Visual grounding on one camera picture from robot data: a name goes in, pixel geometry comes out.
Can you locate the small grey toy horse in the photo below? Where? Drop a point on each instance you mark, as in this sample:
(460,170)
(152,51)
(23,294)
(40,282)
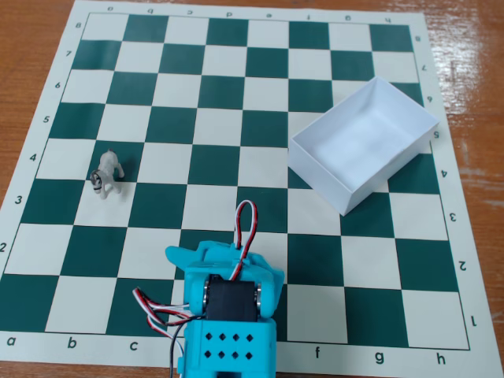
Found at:
(107,167)

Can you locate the white open cardboard box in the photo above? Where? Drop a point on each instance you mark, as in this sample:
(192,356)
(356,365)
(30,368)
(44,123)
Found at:
(366,145)

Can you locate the cyan robot arm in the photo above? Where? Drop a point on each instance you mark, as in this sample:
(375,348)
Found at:
(236,354)

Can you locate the cyan gripper finger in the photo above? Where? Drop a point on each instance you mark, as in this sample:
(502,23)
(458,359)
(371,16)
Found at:
(278,293)
(180,255)

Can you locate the green and white chessboard mat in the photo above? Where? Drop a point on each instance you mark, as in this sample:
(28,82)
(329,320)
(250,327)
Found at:
(236,98)

